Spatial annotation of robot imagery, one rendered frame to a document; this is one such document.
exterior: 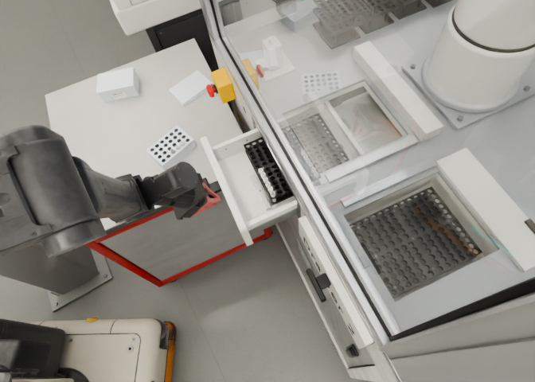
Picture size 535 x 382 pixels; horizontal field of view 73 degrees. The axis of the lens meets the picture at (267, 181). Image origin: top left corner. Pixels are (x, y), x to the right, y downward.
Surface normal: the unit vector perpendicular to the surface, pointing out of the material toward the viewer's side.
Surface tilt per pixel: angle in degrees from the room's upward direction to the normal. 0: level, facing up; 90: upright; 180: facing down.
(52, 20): 0
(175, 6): 90
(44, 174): 40
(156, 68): 0
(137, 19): 90
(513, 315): 90
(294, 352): 0
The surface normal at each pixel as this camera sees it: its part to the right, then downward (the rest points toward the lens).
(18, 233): 0.47, -0.20
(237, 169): -0.10, -0.46
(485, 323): -0.91, 0.40
